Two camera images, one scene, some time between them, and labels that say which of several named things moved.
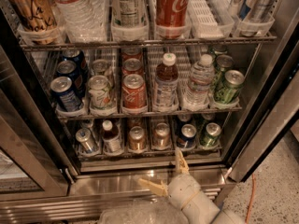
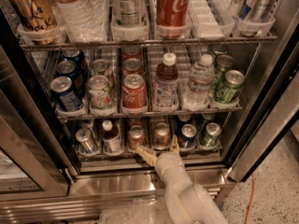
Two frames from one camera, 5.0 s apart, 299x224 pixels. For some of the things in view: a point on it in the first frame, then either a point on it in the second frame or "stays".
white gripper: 181,188 → 167,163
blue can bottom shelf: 188,139 stays
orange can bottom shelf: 162,138 stays
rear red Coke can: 132,52 stays
